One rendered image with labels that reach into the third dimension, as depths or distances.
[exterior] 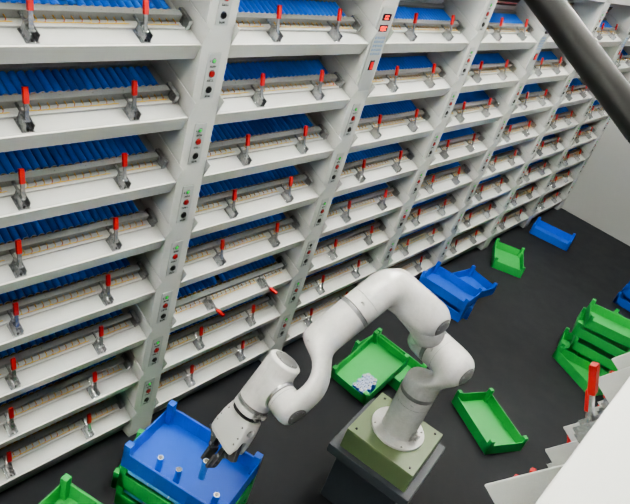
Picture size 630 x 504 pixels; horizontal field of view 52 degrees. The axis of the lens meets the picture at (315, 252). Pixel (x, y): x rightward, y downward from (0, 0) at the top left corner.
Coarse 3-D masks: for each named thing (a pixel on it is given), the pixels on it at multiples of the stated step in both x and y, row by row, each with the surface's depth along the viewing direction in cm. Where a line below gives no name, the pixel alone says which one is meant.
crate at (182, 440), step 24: (168, 408) 176; (144, 432) 169; (168, 432) 177; (192, 432) 178; (144, 456) 168; (168, 456) 171; (192, 456) 173; (240, 456) 174; (168, 480) 159; (192, 480) 167; (216, 480) 169; (240, 480) 171
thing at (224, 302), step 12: (288, 264) 256; (276, 276) 252; (288, 276) 256; (252, 288) 242; (264, 288) 245; (276, 288) 255; (216, 300) 230; (228, 300) 233; (240, 300) 237; (180, 312) 218; (192, 312) 221; (204, 312) 224; (216, 312) 231; (180, 324) 216
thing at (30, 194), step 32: (0, 160) 148; (32, 160) 152; (64, 160) 157; (96, 160) 163; (128, 160) 168; (160, 160) 175; (0, 192) 143; (32, 192) 149; (64, 192) 154; (96, 192) 159; (128, 192) 165; (160, 192) 176; (0, 224) 143
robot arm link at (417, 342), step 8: (408, 272) 172; (416, 280) 170; (400, 320) 179; (408, 328) 179; (408, 336) 202; (416, 336) 180; (424, 336) 179; (432, 336) 180; (440, 336) 183; (408, 344) 203; (416, 344) 191; (424, 344) 184; (432, 344) 184; (416, 352) 202
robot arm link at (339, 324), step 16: (336, 304) 154; (352, 304) 151; (320, 320) 152; (336, 320) 150; (352, 320) 150; (304, 336) 152; (320, 336) 149; (336, 336) 150; (352, 336) 152; (320, 352) 147; (320, 368) 145; (304, 384) 144; (320, 384) 144; (272, 400) 144; (288, 400) 143; (304, 400) 143; (288, 416) 142
